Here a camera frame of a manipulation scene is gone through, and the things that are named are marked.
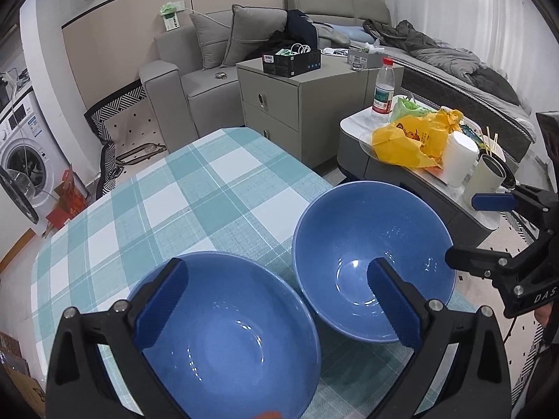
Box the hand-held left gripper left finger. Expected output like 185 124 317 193
46 257 189 419

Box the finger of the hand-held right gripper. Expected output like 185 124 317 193
444 230 545 283
471 184 559 233

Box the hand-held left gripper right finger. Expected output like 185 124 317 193
366 257 513 419

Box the large light blue bowl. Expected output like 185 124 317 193
128 251 322 419

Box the person's right forearm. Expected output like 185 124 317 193
509 314 559 419

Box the grey green cup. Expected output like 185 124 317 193
463 154 518 210

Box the white paper cup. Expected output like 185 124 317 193
443 131 480 188

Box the white top side table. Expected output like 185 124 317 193
338 96 531 232

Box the teal checked tablecloth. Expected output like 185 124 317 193
30 127 481 419

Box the yellow plastic bag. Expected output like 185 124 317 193
371 107 464 170

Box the green plastic bag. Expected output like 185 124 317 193
391 96 431 120

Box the grey duvet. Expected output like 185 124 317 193
411 37 522 105

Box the red paper bag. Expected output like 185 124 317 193
46 168 88 228

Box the clear water bottle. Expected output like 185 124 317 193
371 57 396 123

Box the tissue box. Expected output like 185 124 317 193
347 44 389 71

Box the white curtain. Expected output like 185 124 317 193
384 0 551 110

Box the dark jacket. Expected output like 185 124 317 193
362 19 442 53

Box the white washing machine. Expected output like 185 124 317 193
0 67 64 225

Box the grey nightstand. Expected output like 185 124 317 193
236 50 405 169

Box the light blue pillow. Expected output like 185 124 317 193
336 26 365 46

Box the grey sofa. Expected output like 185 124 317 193
139 6 289 138

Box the black open box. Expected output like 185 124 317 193
262 48 322 78

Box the beige upholstered bed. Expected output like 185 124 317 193
286 0 538 149

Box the dark blue bag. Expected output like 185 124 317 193
284 9 319 51

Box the grey cushion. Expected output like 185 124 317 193
220 4 289 68
189 11 234 71

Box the white wall control panel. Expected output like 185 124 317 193
159 2 186 32

